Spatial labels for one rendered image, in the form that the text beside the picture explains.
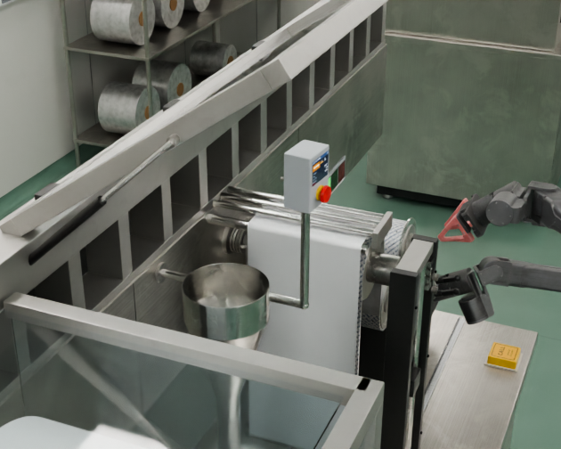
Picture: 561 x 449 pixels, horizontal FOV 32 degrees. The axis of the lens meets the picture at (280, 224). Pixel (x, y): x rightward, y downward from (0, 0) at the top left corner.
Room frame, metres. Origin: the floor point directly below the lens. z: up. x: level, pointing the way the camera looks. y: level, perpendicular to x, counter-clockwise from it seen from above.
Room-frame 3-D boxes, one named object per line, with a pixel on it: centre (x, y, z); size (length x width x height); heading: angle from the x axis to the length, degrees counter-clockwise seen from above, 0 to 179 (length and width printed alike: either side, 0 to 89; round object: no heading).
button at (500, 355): (2.03, -0.56, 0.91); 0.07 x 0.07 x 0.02; 68
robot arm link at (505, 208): (1.83, -0.50, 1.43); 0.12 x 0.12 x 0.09; 64
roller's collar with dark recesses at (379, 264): (1.73, -0.21, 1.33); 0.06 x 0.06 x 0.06; 68
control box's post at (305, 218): (1.48, -0.04, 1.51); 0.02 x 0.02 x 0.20
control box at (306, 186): (1.47, -0.05, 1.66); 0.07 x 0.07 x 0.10; 61
